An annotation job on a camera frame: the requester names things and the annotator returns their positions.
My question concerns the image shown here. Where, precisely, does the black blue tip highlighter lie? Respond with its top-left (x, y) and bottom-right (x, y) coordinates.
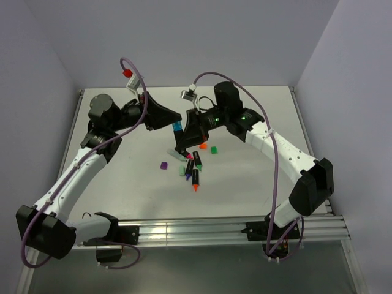
top-left (173, 130), bottom-right (183, 149)

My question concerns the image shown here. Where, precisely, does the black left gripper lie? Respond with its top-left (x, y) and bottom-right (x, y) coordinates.
top-left (110, 92), bottom-right (182, 133)

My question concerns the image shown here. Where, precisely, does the black purple tip highlighter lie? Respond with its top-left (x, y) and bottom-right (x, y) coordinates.
top-left (185, 159), bottom-right (194, 180)

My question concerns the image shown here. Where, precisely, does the blue pen cap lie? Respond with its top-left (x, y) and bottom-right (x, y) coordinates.
top-left (172, 121), bottom-right (183, 132)

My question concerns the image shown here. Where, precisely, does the aluminium front rail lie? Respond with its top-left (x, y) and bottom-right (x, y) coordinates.
top-left (30, 216), bottom-right (350, 251)

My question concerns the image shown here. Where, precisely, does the black green tip highlighter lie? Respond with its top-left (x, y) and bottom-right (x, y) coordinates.
top-left (192, 151), bottom-right (203, 171)

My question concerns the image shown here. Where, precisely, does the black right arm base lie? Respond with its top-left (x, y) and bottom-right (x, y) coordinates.
top-left (241, 216), bottom-right (304, 260)

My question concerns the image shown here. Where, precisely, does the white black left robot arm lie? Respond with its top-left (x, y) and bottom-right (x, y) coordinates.
top-left (16, 92), bottom-right (181, 268)

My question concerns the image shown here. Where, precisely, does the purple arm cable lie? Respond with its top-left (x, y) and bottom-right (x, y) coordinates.
top-left (191, 72), bottom-right (306, 262)
top-left (21, 57), bottom-right (150, 270)

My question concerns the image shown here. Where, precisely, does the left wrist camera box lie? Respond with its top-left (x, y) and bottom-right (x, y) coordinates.
top-left (122, 69), bottom-right (141, 94)

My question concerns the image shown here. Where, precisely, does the pale green capped highlighter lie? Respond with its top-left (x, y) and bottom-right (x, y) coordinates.
top-left (167, 149), bottom-right (187, 162)

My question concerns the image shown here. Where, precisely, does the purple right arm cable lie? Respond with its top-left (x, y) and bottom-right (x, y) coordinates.
top-left (191, 72), bottom-right (306, 262)

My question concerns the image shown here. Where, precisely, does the black orange tip highlighter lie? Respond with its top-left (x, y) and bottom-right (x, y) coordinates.
top-left (192, 169), bottom-right (200, 192)

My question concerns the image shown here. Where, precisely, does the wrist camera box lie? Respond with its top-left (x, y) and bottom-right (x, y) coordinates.
top-left (180, 83), bottom-right (198, 110)
top-left (122, 69), bottom-right (141, 94)

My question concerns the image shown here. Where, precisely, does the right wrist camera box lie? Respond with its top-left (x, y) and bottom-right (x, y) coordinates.
top-left (180, 83), bottom-right (198, 110)

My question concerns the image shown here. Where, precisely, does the purple pen cap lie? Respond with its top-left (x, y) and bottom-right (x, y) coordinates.
top-left (160, 162), bottom-right (168, 170)

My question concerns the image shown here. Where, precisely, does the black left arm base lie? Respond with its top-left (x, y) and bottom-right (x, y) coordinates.
top-left (82, 225), bottom-right (141, 267)

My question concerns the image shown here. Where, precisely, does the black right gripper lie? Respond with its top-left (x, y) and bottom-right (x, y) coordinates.
top-left (176, 107), bottom-right (229, 149)

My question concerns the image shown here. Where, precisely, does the pale green pen cap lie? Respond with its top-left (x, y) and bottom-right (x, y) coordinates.
top-left (178, 165), bottom-right (186, 176)

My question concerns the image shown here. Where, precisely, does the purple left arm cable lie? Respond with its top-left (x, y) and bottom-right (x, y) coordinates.
top-left (21, 57), bottom-right (150, 270)

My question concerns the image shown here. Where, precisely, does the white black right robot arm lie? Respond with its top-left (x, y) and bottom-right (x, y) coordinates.
top-left (175, 81), bottom-right (334, 239)

